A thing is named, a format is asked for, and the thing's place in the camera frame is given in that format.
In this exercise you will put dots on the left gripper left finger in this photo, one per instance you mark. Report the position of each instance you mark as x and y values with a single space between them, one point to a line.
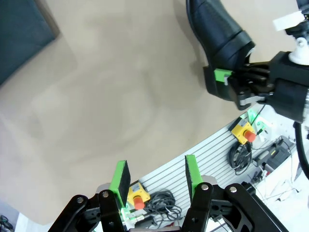
108 212

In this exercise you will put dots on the black power adapter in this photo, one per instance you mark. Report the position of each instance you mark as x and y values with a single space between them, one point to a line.
277 154

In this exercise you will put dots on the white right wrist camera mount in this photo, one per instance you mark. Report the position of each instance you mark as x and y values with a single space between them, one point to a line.
288 20

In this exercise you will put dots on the aluminium slotted table frame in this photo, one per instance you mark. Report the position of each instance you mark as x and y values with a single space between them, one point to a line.
212 149

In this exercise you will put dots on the dark leather dress shoe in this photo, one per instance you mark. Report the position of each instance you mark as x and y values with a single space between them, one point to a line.
212 24

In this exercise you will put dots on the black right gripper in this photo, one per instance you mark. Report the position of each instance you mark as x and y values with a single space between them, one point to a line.
287 89

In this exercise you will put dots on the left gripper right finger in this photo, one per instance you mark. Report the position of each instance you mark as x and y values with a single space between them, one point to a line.
205 212

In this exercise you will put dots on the white socket with green light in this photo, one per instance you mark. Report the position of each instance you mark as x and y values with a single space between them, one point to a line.
126 213
264 134

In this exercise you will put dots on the yellow emergency stop button box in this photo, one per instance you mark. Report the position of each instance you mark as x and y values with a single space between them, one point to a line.
136 192
239 131

